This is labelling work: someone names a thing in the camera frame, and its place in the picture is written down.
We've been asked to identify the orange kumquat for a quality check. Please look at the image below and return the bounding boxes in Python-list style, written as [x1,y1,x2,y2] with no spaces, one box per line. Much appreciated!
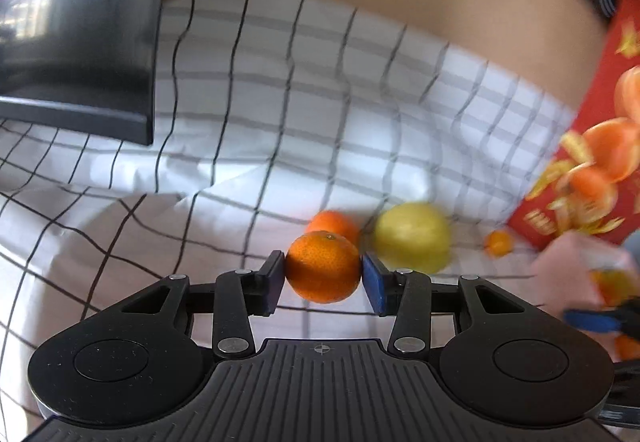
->
[483,230,514,257]

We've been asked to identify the yellow-green guava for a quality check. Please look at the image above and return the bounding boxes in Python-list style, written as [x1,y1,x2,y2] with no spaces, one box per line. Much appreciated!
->
[372,202,452,274]

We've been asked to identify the pink cardboard box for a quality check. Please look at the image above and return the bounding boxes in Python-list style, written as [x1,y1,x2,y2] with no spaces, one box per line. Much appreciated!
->
[531,229,640,319]

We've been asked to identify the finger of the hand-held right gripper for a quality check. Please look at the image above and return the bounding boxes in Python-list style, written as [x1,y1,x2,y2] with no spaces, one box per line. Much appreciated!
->
[564,301,640,336]

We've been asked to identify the white checked cloth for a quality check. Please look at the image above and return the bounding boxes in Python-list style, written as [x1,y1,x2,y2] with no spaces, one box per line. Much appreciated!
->
[0,0,582,429]

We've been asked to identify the black monitor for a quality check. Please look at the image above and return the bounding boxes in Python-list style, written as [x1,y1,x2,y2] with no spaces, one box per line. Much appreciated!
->
[0,0,184,147]

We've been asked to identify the red snack bag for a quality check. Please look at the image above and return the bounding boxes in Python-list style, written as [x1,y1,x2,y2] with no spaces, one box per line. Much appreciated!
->
[507,0,640,253]

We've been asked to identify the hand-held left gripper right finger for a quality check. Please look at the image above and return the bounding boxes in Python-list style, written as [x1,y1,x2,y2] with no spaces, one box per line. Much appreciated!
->
[362,253,524,357]

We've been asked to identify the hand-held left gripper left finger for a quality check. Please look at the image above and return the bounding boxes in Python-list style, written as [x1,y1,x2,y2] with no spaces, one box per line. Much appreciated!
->
[120,250,286,358]

